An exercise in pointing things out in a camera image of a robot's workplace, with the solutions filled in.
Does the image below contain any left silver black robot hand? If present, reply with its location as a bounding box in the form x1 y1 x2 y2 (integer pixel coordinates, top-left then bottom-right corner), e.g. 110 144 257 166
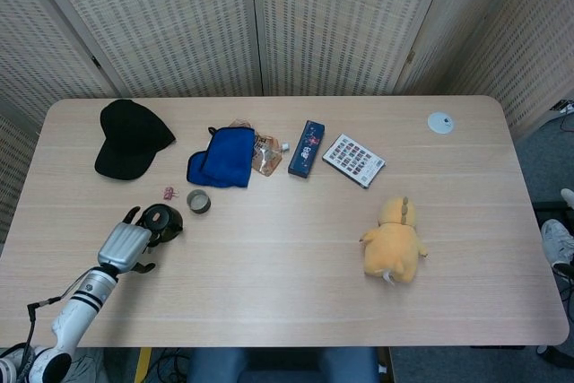
97 205 162 275

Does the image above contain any black teapot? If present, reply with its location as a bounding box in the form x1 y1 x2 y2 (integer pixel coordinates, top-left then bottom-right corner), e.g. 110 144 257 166
140 203 185 243

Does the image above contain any black baseball cap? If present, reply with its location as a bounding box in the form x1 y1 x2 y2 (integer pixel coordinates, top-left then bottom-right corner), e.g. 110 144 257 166
93 99 177 181

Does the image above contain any grey cloth on floor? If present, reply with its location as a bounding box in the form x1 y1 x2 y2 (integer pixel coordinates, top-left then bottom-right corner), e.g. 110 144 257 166
66 346 109 383

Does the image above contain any blue towel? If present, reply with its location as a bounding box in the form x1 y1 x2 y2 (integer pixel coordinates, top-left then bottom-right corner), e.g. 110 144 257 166
186 126 257 189

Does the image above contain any blue padded seat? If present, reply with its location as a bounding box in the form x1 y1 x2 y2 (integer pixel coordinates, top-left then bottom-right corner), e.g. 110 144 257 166
186 346 380 383

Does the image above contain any orange spout drink pouch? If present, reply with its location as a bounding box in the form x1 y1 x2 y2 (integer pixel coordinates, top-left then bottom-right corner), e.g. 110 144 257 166
230 118 291 178

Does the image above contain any dark blue long box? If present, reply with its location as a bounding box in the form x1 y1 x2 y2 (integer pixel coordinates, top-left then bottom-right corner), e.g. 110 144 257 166
287 119 326 179

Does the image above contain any woven folding screen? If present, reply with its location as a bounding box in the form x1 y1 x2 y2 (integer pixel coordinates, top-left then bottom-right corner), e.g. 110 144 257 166
0 0 574 245

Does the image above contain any flat box with picture grid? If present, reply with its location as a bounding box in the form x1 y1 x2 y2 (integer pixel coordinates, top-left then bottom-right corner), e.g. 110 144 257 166
322 133 387 190

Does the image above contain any yellow plush toy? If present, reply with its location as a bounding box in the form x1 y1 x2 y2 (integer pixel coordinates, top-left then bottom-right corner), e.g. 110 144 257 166
360 195 430 288

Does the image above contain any white round table grommet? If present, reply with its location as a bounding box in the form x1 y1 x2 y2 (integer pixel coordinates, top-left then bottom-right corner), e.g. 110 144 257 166
426 111 455 135

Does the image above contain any black stand base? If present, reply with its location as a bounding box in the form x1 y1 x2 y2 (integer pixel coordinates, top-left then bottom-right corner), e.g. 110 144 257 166
532 200 567 216

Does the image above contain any black arm cable with plug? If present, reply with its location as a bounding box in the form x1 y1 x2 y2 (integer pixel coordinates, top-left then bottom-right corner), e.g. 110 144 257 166
26 273 98 366

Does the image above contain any yellow strap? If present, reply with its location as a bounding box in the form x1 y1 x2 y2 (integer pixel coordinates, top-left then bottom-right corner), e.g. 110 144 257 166
133 346 152 383

